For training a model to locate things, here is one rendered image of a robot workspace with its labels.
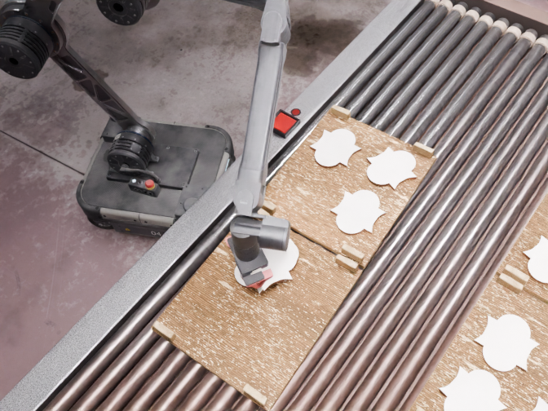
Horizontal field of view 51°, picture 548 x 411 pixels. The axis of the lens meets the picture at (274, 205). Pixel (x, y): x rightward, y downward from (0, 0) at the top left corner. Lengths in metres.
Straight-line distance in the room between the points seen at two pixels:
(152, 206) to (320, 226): 1.11
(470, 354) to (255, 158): 0.66
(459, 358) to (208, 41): 2.52
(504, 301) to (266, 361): 0.58
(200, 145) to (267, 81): 1.37
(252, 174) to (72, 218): 1.73
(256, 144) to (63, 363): 0.70
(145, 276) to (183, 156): 1.12
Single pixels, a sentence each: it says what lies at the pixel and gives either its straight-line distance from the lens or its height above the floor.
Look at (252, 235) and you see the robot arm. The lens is 1.22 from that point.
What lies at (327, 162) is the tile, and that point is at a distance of 1.62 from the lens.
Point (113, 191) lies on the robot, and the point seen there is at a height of 0.24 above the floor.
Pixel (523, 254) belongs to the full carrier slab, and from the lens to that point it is 1.56.
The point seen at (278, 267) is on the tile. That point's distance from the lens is 1.41.
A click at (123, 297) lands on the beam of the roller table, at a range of 1.52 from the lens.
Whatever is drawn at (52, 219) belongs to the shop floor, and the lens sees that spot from 2.89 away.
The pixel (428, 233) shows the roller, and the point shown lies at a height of 0.92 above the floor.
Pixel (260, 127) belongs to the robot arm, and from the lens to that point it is 1.25.
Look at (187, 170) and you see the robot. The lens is 2.52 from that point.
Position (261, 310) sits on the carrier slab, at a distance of 1.41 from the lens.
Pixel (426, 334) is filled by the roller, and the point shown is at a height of 0.92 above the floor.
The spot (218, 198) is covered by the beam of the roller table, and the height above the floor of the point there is 0.91.
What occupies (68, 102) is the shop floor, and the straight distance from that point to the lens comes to 3.35.
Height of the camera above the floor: 2.24
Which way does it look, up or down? 57 degrees down
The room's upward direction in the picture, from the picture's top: 6 degrees counter-clockwise
